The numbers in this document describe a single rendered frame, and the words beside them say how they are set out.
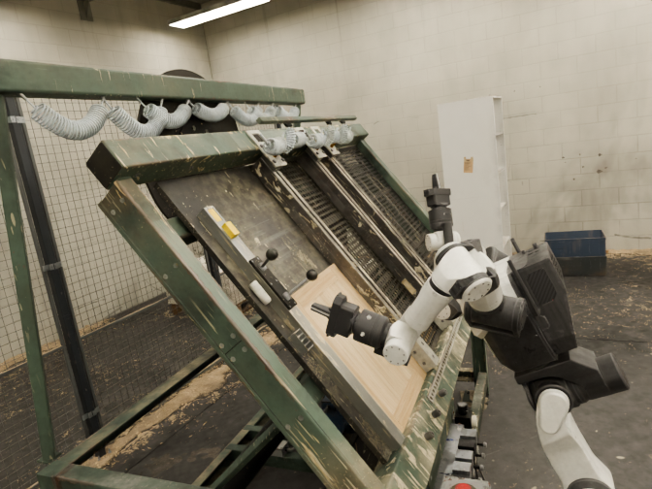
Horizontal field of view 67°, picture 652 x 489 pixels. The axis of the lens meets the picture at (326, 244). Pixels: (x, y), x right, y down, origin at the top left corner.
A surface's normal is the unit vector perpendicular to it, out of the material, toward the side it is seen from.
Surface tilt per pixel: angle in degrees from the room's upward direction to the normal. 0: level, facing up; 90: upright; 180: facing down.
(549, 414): 90
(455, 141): 90
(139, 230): 90
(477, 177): 90
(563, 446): 111
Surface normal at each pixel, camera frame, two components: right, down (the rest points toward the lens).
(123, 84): 0.92, -0.05
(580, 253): -0.39, 0.25
